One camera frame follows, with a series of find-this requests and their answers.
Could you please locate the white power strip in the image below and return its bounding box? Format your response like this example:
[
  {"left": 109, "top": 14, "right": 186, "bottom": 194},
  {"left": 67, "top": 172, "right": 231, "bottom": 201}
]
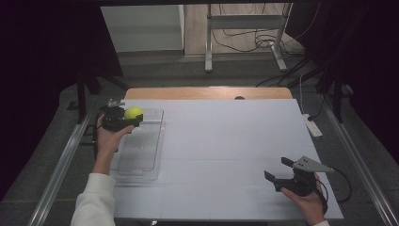
[{"left": 302, "top": 113, "right": 324, "bottom": 138}]

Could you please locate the black metal stand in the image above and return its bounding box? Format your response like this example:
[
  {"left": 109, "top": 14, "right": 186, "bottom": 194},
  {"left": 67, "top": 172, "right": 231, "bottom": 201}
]
[
  {"left": 290, "top": 67, "right": 346, "bottom": 123},
  {"left": 75, "top": 67, "right": 130, "bottom": 124}
]

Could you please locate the clear plastic tray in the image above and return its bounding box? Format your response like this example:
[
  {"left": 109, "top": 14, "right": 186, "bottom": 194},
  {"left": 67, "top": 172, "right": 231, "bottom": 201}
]
[{"left": 110, "top": 107, "right": 166, "bottom": 184}]

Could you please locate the person's left hand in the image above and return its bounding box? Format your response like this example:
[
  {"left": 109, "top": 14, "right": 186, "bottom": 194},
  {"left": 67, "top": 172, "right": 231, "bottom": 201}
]
[{"left": 95, "top": 114, "right": 136, "bottom": 162}]

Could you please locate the aluminium rail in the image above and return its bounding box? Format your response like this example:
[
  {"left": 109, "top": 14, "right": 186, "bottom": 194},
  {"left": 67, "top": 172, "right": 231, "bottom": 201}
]
[
  {"left": 319, "top": 93, "right": 399, "bottom": 226},
  {"left": 27, "top": 112, "right": 92, "bottom": 226}
]

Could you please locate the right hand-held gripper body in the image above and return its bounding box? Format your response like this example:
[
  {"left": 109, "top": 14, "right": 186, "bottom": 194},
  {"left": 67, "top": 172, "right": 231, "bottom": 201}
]
[{"left": 274, "top": 155, "right": 335, "bottom": 198}]

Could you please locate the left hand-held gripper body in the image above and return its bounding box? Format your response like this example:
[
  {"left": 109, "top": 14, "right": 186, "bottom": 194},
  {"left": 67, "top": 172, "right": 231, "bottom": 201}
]
[{"left": 102, "top": 98, "right": 139, "bottom": 133}]

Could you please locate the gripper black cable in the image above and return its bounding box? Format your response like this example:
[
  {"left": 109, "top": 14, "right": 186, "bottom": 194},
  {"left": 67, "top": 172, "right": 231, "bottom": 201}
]
[
  {"left": 91, "top": 105, "right": 109, "bottom": 159},
  {"left": 316, "top": 167, "right": 353, "bottom": 215}
]

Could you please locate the black plug with cable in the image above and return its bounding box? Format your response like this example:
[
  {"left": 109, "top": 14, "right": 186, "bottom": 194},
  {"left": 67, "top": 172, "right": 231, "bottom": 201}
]
[{"left": 307, "top": 102, "right": 325, "bottom": 122}]

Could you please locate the yellow tennis ball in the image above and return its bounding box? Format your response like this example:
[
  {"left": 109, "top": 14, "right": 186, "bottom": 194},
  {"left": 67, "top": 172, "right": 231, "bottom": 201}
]
[{"left": 124, "top": 105, "right": 145, "bottom": 121}]

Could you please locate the white metal desk frame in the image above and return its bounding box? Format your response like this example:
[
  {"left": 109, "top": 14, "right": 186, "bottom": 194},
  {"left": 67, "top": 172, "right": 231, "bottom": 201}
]
[{"left": 204, "top": 3, "right": 294, "bottom": 73}]

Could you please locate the black floor cable bundle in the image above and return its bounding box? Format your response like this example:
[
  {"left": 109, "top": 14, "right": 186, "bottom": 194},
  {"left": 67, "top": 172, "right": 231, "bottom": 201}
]
[{"left": 210, "top": 2, "right": 322, "bottom": 58}]

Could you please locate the dark curtain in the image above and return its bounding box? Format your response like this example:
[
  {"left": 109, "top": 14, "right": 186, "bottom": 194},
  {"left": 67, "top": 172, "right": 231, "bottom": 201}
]
[
  {"left": 0, "top": 0, "right": 124, "bottom": 202},
  {"left": 284, "top": 0, "right": 399, "bottom": 156}
]

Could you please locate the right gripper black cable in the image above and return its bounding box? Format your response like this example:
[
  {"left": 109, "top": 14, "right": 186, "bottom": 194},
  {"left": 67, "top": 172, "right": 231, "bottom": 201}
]
[{"left": 316, "top": 167, "right": 353, "bottom": 215}]

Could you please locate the white board sheet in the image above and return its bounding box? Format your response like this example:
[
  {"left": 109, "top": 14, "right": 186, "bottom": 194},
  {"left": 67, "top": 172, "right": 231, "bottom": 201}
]
[{"left": 112, "top": 99, "right": 344, "bottom": 220}]

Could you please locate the white cabinet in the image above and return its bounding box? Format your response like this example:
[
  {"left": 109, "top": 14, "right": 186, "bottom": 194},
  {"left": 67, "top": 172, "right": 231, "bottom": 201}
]
[{"left": 100, "top": 4, "right": 186, "bottom": 54}]

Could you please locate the white power cable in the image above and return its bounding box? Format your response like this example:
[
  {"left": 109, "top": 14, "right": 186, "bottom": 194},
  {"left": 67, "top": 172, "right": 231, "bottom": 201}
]
[{"left": 298, "top": 73, "right": 308, "bottom": 116}]

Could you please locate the wooden table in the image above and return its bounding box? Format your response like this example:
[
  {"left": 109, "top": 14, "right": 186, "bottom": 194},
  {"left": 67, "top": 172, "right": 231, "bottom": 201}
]
[{"left": 124, "top": 87, "right": 294, "bottom": 101}]

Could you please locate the person's right hand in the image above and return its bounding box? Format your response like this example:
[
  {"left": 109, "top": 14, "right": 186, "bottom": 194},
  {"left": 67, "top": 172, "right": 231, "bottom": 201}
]
[{"left": 280, "top": 175, "right": 329, "bottom": 225}]

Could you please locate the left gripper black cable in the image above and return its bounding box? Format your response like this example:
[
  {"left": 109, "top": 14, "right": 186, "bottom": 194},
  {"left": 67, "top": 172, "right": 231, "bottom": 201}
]
[{"left": 91, "top": 105, "right": 109, "bottom": 159}]

